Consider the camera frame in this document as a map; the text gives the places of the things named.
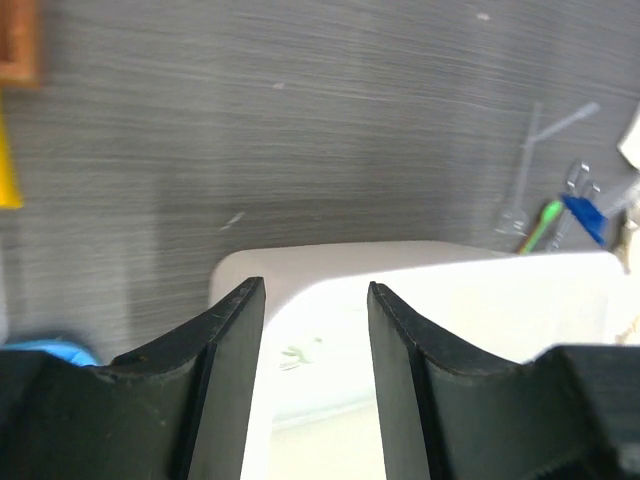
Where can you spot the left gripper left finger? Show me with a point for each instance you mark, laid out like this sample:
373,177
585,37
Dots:
175,408

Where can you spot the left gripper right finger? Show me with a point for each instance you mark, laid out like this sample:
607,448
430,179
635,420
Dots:
450,410

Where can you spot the white plastic bin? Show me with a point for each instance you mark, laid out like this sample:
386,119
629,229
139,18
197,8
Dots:
314,412

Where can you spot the blue hexagonal cap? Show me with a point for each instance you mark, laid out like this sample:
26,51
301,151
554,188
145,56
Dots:
595,221

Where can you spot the blue plastic tray lid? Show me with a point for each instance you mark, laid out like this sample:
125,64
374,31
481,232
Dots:
68,351

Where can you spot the cream cloth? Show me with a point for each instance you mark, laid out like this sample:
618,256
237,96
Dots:
628,249

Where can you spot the green rainbow spoon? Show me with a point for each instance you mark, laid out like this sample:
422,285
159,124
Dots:
547,217

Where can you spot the yellow test tube rack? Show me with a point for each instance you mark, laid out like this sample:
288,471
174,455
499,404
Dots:
10,195

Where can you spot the wooden compartment tray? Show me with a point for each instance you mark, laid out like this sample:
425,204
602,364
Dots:
20,43

